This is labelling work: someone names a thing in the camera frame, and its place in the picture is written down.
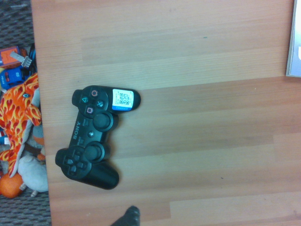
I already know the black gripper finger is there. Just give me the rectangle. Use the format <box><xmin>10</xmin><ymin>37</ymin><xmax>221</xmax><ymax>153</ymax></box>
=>
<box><xmin>110</xmin><ymin>205</ymin><xmax>141</xmax><ymax>226</ymax></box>

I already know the black Sony gamepad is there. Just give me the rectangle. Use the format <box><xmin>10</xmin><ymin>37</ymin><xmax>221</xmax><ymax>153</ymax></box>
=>
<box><xmin>55</xmin><ymin>85</ymin><xmax>142</xmax><ymax>190</ymax></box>

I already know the dark woven basket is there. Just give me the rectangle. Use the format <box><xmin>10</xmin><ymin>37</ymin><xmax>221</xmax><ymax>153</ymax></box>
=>
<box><xmin>0</xmin><ymin>0</ymin><xmax>53</xmax><ymax>226</ymax></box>

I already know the wooden coffee table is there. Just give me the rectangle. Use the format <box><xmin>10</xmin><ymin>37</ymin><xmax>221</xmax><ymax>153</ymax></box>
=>
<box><xmin>30</xmin><ymin>0</ymin><xmax>301</xmax><ymax>226</ymax></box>

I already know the grey plush toy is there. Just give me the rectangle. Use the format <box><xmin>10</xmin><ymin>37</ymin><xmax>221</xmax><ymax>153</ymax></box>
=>
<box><xmin>17</xmin><ymin>154</ymin><xmax>49</xmax><ymax>193</ymax></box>

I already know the orange ball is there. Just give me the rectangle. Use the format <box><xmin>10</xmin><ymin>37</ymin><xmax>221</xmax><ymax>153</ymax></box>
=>
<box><xmin>0</xmin><ymin>173</ymin><xmax>24</xmax><ymax>199</ymax></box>

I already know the orange flame pattern plush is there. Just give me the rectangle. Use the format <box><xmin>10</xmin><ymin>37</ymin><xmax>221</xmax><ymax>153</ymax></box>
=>
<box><xmin>0</xmin><ymin>72</ymin><xmax>43</xmax><ymax>178</ymax></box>

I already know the blue police toy car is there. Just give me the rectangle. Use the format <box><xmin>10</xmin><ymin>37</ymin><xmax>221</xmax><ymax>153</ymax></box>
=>
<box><xmin>0</xmin><ymin>66</ymin><xmax>27</xmax><ymax>90</ymax></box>

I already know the orange toy block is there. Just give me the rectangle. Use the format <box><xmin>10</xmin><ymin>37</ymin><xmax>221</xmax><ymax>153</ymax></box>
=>
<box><xmin>0</xmin><ymin>45</ymin><xmax>27</xmax><ymax>69</ymax></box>

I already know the glossy magazine with winter cover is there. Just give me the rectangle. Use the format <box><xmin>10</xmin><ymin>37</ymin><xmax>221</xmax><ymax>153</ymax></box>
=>
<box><xmin>285</xmin><ymin>0</ymin><xmax>301</xmax><ymax>78</ymax></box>

